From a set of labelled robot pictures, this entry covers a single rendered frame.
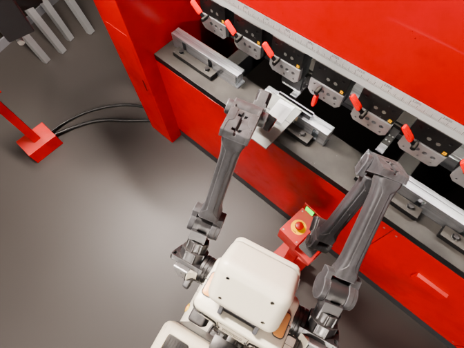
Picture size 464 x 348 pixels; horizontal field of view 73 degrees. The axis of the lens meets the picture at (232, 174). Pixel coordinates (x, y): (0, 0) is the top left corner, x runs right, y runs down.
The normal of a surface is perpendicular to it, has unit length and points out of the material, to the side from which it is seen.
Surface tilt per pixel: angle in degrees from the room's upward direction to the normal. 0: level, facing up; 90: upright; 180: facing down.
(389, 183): 33
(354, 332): 0
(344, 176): 0
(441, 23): 90
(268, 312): 48
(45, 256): 0
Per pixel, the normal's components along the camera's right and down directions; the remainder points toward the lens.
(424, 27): -0.67, 0.68
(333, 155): -0.04, -0.44
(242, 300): -0.37, 0.30
